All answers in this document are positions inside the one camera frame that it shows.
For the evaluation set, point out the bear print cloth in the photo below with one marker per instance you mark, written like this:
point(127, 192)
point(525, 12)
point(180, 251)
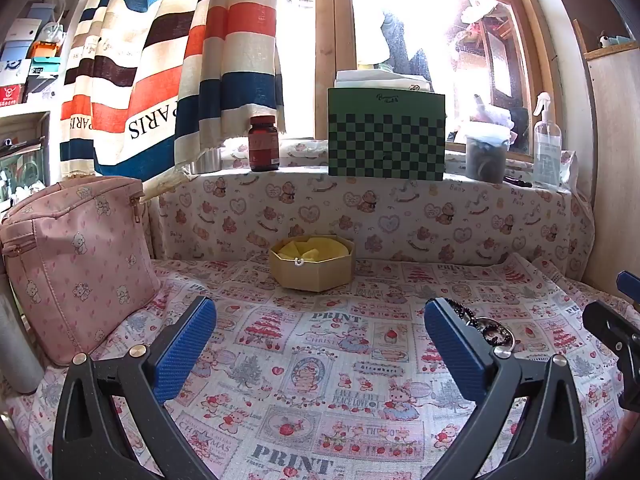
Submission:
point(400, 220)

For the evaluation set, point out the yellow cloth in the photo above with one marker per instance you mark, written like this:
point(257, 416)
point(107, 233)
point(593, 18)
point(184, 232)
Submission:
point(310, 250)

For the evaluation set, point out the pink bear print bag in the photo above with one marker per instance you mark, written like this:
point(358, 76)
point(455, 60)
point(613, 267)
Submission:
point(80, 265)

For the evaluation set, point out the white folded papers behind board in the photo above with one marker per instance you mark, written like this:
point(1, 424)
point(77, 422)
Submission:
point(380, 82)

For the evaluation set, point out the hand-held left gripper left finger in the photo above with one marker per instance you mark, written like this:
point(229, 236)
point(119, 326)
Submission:
point(185, 345)

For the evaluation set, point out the green checkered board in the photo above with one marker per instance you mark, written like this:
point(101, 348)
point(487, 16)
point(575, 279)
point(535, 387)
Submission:
point(387, 135)

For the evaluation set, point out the strawberry print cloth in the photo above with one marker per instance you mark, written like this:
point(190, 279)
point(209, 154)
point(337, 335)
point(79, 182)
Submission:
point(320, 375)

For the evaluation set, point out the clear spray bottle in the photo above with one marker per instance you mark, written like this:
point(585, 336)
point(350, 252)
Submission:
point(546, 150)

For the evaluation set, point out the brown pill bottle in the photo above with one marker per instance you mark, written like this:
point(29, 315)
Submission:
point(263, 147)

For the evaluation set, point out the pink printed packet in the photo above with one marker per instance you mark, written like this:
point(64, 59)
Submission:
point(568, 170)

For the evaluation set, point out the wooden window frame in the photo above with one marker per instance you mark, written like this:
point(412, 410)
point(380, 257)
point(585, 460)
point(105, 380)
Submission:
point(325, 35)

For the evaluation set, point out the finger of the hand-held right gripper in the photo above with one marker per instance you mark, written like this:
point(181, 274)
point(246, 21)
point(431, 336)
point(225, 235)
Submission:
point(607, 325)
point(630, 285)

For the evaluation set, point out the crumpled white plastic bag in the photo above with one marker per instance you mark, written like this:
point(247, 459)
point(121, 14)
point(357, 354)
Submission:
point(495, 117)

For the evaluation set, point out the dark pen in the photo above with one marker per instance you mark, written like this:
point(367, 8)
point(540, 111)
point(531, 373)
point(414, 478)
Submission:
point(515, 178)

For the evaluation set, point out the clear plastic container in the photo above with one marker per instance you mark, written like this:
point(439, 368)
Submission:
point(486, 160)

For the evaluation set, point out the striped curtain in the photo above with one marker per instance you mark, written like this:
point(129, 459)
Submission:
point(165, 85)

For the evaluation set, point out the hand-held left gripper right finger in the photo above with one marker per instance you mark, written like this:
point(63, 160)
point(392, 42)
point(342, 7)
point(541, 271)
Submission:
point(455, 347)

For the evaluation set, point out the octagonal cardboard box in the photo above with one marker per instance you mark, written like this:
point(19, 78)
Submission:
point(312, 272)

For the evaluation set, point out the silver metal cup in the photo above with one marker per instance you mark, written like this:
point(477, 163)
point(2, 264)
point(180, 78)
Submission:
point(206, 161)

